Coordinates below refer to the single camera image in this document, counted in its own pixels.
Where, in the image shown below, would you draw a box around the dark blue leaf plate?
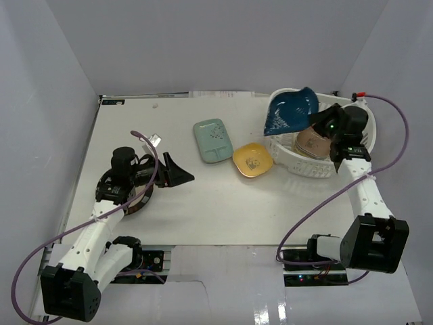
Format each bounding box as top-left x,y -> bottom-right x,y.
263,87 -> 319,136

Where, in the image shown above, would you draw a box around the papers at table back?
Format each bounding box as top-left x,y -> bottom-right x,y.
188,91 -> 256,98

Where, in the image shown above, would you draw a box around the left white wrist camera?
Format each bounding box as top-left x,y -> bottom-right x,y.
140,133 -> 162,154

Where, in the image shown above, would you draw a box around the yellow square plate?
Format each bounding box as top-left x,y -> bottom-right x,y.
232,143 -> 273,178

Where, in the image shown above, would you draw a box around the light green rectangular plate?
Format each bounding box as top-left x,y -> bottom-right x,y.
193,118 -> 233,164

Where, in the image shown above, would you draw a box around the round dark mirrored plate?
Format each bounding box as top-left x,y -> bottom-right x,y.
95,169 -> 154,215

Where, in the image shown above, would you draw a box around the white plastic dish basket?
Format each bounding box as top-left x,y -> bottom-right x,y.
265,93 -> 376,179

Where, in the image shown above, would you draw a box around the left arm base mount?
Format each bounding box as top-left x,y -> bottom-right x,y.
112,250 -> 169,284

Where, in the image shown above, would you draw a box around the brown square plate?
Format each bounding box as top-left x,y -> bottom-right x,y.
294,127 -> 330,160

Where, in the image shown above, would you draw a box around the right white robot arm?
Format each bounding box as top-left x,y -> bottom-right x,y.
305,104 -> 409,274

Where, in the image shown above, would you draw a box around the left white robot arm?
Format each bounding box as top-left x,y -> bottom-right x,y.
40,147 -> 195,322

